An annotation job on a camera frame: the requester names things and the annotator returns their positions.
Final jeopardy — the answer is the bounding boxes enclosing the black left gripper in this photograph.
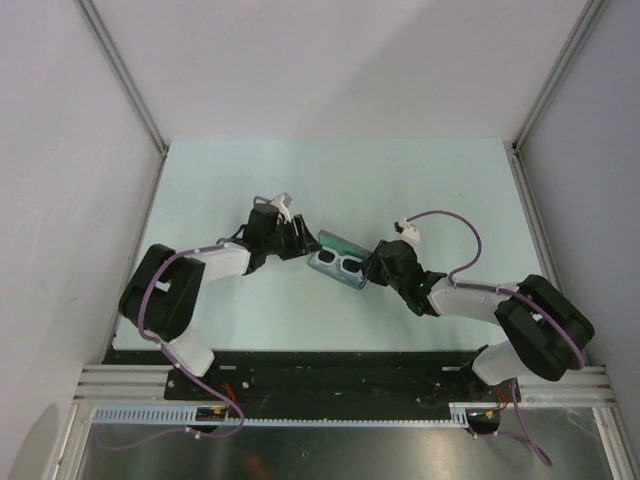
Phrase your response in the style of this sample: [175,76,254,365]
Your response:
[263,215,322,261]

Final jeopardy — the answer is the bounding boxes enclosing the white sunglasses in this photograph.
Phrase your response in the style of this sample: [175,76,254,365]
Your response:
[317,248,361,276]

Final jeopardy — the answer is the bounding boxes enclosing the dark green glasses case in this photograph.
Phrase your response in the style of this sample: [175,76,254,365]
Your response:
[308,230,372,290]

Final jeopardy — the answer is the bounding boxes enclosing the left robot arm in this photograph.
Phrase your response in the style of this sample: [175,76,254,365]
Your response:
[118,204,321,400]

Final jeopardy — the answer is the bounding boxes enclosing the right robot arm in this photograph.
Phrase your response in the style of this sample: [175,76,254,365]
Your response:
[361,240,595,401]

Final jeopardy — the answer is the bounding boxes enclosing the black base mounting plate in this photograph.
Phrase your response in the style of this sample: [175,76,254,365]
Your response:
[102,349,585,406]

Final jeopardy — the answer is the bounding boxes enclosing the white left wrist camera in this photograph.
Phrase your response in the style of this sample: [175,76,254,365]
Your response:
[269,192,292,223]

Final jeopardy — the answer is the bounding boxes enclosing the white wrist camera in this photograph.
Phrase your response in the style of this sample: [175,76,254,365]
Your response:
[269,192,292,223]
[394,219,421,247]

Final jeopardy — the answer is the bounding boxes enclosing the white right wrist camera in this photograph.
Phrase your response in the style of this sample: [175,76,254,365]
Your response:
[394,219,421,247]

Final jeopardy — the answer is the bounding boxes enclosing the white slotted cable duct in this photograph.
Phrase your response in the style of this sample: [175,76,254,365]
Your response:
[92,404,502,428]

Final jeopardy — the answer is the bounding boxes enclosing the right side aluminium rail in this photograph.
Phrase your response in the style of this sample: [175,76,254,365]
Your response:
[504,142,564,293]

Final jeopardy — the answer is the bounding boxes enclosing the aluminium rail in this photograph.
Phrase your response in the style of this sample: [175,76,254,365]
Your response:
[73,365,617,408]
[504,142,564,293]

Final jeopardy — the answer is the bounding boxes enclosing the right aluminium corner post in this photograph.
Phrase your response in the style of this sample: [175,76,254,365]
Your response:
[514,0,609,151]

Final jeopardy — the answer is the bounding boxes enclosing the aluminium corner post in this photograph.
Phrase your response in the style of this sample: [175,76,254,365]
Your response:
[73,0,169,154]
[514,0,609,151]

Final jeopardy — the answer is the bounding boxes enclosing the aluminium front rail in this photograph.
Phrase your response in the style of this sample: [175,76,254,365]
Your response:
[73,365,617,408]

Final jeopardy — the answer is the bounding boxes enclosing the left aluminium corner post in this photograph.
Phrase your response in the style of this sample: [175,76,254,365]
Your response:
[73,0,169,154]

